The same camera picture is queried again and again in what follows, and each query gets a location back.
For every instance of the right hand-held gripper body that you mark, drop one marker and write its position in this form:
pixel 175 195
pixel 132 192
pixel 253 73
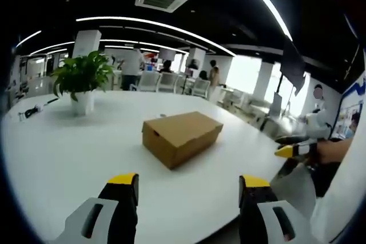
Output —
pixel 318 125

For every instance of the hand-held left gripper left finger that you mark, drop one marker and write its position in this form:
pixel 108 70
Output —
pixel 120 215

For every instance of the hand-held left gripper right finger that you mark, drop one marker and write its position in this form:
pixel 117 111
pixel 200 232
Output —
pixel 257 218

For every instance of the brown cardboard shoe box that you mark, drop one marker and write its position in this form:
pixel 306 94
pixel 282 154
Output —
pixel 183 134

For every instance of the person's right hand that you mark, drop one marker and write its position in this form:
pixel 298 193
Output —
pixel 334 151

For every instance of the black photo light panel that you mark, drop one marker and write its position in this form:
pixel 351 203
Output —
pixel 293 64

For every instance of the white office chair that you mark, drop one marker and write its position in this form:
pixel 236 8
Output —
pixel 201 87
pixel 168 81
pixel 148 81

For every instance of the long ceiling light strip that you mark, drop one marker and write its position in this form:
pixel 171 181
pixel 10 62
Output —
pixel 268 1
pixel 160 24

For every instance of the black white device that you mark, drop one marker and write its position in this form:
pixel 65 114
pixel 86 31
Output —
pixel 34 110

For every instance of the green potted plant white pot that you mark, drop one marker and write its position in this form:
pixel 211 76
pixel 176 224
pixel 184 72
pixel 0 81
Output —
pixel 83 75

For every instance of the short ceiling light strip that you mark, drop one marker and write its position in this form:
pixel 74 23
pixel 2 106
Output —
pixel 53 47
pixel 28 39

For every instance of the blue wall poster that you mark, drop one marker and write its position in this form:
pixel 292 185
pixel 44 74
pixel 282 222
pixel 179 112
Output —
pixel 350 112

